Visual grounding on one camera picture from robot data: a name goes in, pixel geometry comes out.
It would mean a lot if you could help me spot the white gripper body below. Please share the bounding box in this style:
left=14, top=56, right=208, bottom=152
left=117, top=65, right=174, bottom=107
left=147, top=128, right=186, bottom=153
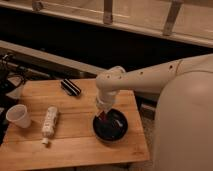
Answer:
left=96, top=90, right=118, bottom=113

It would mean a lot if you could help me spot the red pepper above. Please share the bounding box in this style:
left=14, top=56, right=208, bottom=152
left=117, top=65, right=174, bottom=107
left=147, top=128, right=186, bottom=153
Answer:
left=99, top=111, right=106, bottom=120

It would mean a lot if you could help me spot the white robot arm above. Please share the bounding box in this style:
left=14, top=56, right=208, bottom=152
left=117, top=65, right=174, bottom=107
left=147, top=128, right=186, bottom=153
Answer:
left=95, top=53, right=213, bottom=113

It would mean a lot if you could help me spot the black ceramic bowl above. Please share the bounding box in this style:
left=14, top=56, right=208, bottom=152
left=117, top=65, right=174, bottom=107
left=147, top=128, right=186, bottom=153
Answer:
left=93, top=109, right=128, bottom=141

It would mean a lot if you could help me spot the black striped rectangular box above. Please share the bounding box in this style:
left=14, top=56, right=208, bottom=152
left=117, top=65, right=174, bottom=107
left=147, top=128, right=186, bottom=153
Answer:
left=61, top=79, right=81, bottom=96

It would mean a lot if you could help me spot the white plastic bottle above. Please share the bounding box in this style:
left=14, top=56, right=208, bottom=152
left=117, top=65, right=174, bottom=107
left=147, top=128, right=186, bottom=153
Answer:
left=42, top=106, right=59, bottom=146

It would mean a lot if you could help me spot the white paper cup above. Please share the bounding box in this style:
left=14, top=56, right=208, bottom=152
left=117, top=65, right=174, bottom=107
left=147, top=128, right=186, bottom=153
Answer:
left=6, top=104, right=31, bottom=128

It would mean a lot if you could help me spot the black equipment with cables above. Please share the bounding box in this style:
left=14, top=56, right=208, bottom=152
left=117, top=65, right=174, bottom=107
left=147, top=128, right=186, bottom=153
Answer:
left=0, top=53, right=26, bottom=145

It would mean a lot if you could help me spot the metal railing frame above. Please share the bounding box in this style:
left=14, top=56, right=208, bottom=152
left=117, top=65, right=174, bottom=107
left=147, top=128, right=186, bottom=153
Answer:
left=0, top=0, right=213, bottom=48

